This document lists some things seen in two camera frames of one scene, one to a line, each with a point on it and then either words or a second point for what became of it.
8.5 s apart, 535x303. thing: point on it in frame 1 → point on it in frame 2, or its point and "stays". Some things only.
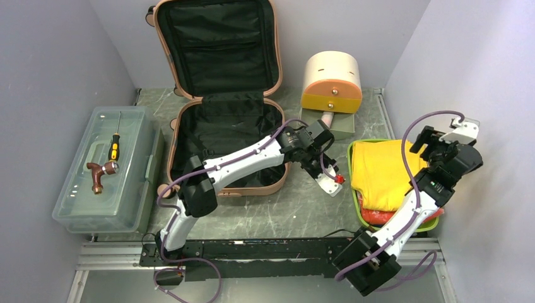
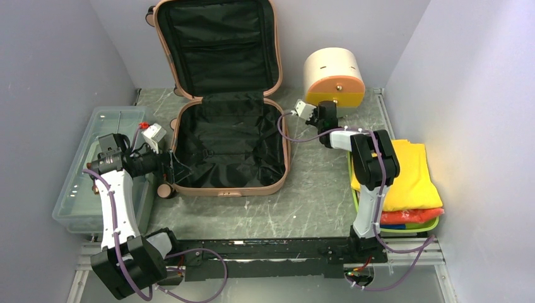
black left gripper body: [312, 164] → [151, 161]
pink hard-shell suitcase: [221, 61] stays
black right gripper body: [436, 149] → [315, 121]
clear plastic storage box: [125, 204] stays
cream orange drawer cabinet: [332, 84] stays
